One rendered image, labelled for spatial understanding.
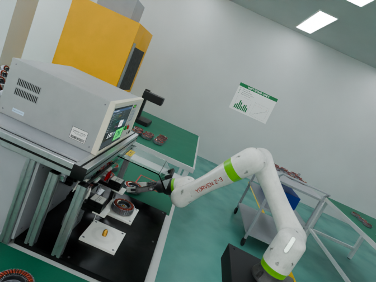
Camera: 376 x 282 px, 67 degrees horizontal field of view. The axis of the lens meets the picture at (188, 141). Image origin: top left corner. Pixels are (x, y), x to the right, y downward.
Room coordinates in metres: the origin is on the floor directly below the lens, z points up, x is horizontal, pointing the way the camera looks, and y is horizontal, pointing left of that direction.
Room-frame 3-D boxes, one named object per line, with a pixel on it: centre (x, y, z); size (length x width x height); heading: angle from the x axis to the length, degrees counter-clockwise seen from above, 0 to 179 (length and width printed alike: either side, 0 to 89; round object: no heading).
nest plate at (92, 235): (1.04, 0.15, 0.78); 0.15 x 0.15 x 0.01; 1
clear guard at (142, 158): (1.32, 0.16, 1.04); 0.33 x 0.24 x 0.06; 91
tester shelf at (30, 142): (1.16, 0.47, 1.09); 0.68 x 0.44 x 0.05; 1
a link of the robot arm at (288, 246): (1.18, -0.60, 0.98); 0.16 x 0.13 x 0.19; 155
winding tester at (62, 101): (1.17, 0.48, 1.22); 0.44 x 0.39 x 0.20; 1
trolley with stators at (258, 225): (3.51, -1.36, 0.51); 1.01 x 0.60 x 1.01; 1
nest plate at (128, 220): (1.28, 0.16, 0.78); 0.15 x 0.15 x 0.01; 1
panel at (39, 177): (1.16, 0.41, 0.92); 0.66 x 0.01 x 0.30; 1
